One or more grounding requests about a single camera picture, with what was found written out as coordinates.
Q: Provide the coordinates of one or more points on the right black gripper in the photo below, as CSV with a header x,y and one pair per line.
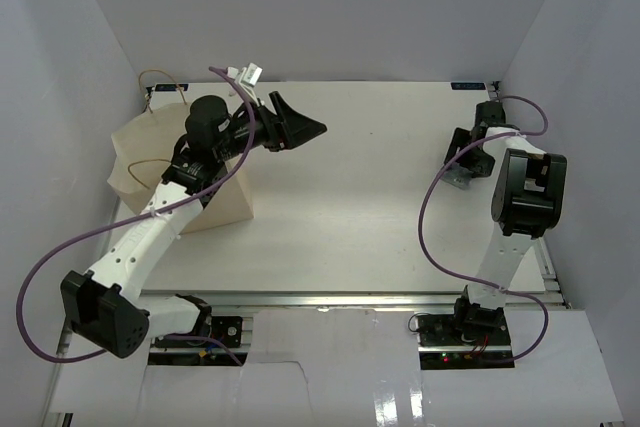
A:
x,y
482,169

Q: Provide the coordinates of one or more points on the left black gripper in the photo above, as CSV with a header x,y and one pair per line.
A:
x,y
301,129

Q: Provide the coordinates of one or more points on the silver grey sachet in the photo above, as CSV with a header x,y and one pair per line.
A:
x,y
458,177

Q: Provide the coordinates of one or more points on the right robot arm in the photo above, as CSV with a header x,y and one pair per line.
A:
x,y
527,202

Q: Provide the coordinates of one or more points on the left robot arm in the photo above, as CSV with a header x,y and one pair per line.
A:
x,y
104,305

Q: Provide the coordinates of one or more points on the beige paper bag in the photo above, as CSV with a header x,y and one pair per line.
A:
x,y
144,147

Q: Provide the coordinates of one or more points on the blue table label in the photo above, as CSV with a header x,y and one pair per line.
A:
x,y
468,86
166,87

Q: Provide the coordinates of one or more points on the left blue table label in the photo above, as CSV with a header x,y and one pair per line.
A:
x,y
166,87

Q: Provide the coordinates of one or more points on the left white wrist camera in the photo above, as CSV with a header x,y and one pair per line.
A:
x,y
246,78

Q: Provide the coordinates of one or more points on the aluminium front rail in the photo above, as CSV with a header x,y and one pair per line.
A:
x,y
324,299

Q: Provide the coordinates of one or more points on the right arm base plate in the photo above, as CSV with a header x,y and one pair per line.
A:
x,y
442,348

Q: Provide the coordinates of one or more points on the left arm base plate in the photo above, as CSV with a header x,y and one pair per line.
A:
x,y
231,341

